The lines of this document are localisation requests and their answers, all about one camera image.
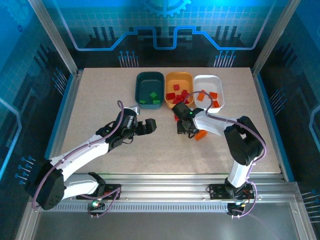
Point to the teal plastic container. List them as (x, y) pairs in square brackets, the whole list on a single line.
[(147, 85)]

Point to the aluminium mounting rail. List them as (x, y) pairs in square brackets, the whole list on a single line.
[(162, 185)]

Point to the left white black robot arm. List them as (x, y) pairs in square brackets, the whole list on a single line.
[(82, 152)]

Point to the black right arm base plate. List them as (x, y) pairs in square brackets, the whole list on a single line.
[(215, 191)]

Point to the small red lego brick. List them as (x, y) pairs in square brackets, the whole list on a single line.
[(176, 87)]

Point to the small LED circuit board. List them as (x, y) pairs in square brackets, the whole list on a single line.
[(236, 206), (96, 205)]

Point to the orange lego brick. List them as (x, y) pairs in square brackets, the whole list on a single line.
[(215, 103), (213, 95), (200, 97), (201, 135)]

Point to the green lego brick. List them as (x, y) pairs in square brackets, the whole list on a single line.
[(156, 101), (153, 94), (142, 101)]

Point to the yellow plastic container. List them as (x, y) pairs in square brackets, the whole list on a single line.
[(183, 80)]

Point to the white plastic container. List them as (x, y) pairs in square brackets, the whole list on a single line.
[(207, 82)]

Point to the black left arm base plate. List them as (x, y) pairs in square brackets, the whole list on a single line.
[(113, 191)]

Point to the aluminium frame post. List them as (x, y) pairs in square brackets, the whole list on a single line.
[(58, 42), (272, 42)]

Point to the large red lego brick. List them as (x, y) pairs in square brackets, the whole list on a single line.
[(171, 96)]

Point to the aluminium table side rail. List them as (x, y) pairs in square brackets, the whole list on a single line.
[(259, 85), (63, 125)]

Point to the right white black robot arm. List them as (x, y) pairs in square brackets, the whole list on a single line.
[(240, 175)]

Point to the grey metal panel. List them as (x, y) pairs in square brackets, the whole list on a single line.
[(162, 227)]

